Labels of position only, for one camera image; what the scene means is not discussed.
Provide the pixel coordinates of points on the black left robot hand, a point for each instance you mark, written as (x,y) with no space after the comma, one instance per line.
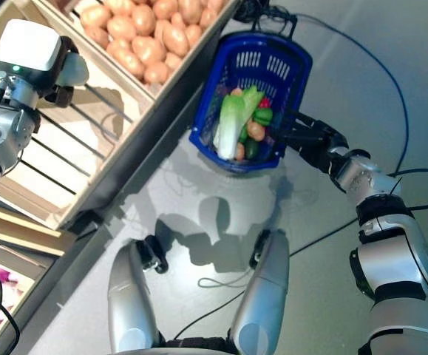
(60,97)

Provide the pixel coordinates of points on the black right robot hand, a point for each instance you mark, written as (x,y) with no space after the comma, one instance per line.
(309,135)

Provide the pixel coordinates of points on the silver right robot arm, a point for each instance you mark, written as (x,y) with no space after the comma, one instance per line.
(394,259)

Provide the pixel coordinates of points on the blue plastic shopping basket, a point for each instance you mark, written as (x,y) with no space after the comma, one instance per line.
(232,168)

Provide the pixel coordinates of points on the green bell pepper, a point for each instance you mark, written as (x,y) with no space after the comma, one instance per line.
(263,116)

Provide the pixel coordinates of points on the brown potato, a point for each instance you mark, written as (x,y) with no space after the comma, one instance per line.
(208,16)
(173,61)
(256,130)
(240,151)
(121,26)
(95,16)
(191,9)
(237,91)
(156,72)
(149,50)
(165,7)
(176,38)
(143,18)

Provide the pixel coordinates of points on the small red vegetable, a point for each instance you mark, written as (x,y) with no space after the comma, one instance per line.
(265,103)

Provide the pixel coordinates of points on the dark green vegetable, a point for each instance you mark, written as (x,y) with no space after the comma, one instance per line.
(252,148)

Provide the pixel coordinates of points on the wooden cabbage crate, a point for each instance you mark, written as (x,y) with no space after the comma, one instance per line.
(99,174)

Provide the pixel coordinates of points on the wooden display shelf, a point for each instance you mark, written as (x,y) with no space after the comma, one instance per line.
(143,148)
(21,231)

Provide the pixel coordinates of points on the wooden potato crate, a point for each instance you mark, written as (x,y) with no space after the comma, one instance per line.
(186,63)

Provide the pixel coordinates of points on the silver right robot leg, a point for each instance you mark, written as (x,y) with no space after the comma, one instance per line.
(261,296)

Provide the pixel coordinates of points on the silver robot leg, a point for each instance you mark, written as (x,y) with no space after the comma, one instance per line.
(128,296)
(261,296)

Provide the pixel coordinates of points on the wooden turnip crate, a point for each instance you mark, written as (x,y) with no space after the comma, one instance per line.
(32,284)

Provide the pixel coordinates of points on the silver left robot leg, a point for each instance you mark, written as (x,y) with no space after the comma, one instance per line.
(128,296)

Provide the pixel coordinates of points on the dark robot waist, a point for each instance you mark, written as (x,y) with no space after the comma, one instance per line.
(191,346)

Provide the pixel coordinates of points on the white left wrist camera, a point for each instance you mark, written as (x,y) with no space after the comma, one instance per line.
(29,44)

